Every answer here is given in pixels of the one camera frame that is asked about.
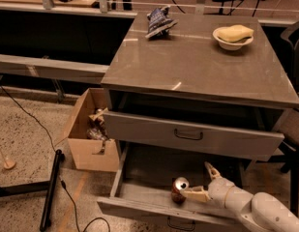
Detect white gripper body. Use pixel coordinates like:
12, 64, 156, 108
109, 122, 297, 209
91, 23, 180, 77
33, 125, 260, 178
208, 177, 235, 208

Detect grey drawer cabinet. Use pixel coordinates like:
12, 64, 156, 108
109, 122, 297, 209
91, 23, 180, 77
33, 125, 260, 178
100, 11, 299, 161

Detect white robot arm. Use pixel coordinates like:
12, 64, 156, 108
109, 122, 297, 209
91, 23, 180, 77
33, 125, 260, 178
175, 161, 299, 232

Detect crumpled wrappers in box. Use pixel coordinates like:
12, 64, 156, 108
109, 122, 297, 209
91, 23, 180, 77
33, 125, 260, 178
86, 108, 109, 141

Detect black metal stand leg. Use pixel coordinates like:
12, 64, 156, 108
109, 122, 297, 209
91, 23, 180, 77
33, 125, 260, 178
0, 149, 65, 232

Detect cardboard box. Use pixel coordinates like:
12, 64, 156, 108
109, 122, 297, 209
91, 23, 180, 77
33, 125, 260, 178
55, 88, 120, 172

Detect grey metal railing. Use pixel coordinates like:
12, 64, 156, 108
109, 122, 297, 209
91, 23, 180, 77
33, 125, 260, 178
0, 0, 135, 84

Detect upper grey drawer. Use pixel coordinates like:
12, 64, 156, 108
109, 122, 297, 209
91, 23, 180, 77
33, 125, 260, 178
104, 111, 284, 160

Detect white bowl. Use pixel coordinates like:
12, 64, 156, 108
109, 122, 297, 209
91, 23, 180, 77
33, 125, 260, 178
213, 27, 254, 51

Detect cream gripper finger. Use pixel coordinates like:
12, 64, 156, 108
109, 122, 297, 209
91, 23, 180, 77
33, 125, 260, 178
180, 186, 211, 202
204, 161, 221, 180

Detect blue chip bag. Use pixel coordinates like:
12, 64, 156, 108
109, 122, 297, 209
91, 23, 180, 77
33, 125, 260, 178
146, 6, 178, 39

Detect yellow sponge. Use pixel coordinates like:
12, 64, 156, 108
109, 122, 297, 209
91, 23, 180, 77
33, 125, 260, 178
217, 25, 254, 43

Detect open middle grey drawer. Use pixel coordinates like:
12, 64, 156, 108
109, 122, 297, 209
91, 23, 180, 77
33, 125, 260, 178
98, 143, 249, 232

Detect black floor cable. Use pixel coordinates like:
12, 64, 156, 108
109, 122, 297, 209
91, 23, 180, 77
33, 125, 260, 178
0, 85, 111, 232

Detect red coke can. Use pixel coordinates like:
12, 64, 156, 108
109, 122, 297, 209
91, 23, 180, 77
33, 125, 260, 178
171, 177, 190, 204

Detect small wooden spinning top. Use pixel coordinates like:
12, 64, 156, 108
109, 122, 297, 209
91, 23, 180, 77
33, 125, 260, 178
0, 148, 16, 170

